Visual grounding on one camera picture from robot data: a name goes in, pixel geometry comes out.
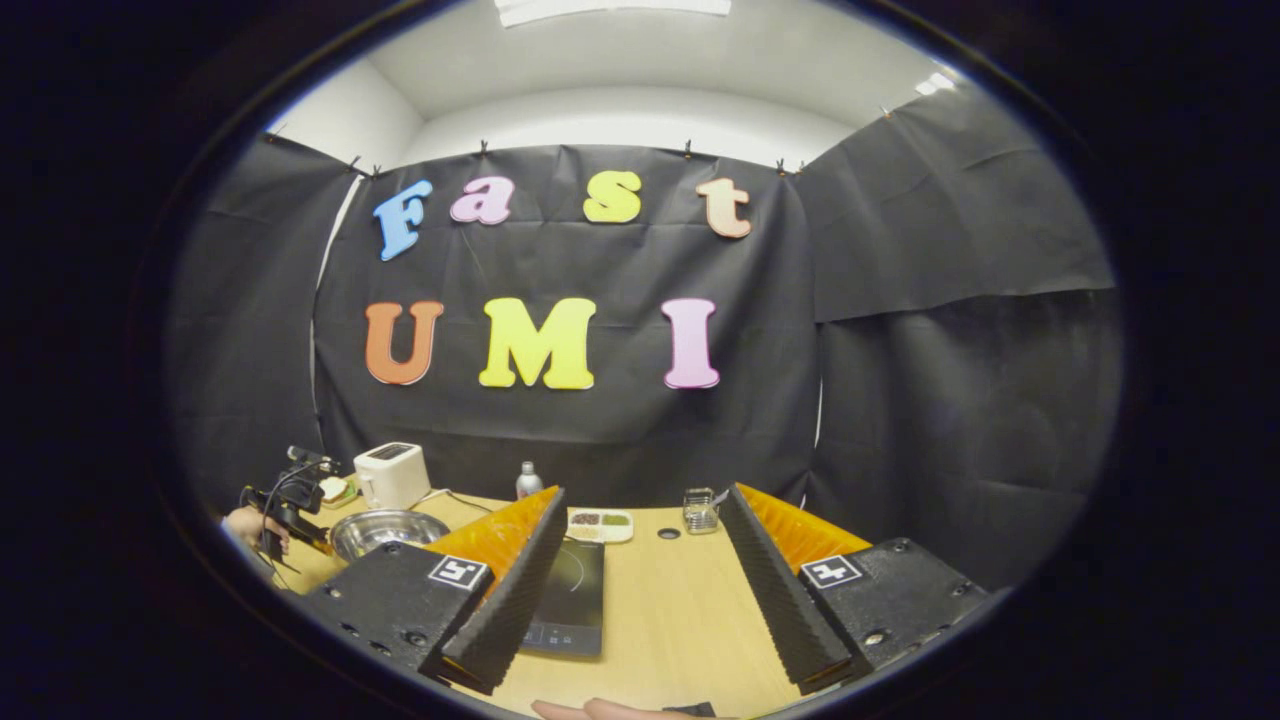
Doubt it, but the white toaster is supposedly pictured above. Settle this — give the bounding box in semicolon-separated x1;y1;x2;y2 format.
353;442;433;511

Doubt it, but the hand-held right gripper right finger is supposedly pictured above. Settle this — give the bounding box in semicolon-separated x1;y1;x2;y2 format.
718;482;993;696

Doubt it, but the white seasoning tray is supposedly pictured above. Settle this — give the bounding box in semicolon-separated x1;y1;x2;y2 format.
566;508;635;544

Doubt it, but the stainless steel pot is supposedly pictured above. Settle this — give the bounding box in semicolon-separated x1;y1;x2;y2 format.
328;508;453;563

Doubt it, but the black backdrop cloth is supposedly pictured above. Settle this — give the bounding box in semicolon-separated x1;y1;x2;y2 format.
165;85;1123;593

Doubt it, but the wire utensil holder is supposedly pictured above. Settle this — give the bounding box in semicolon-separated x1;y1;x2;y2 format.
684;487;723;535

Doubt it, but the black induction cooktop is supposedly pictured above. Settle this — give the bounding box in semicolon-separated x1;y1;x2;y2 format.
520;538;606;658

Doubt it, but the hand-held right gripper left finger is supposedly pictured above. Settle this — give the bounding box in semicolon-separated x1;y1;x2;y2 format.
300;485;569;696

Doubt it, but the toaster power cable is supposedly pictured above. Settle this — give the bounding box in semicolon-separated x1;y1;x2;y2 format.
425;488;501;516

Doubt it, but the large ceiling light panel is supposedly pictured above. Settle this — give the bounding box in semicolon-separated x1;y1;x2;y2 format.
495;0;733;28

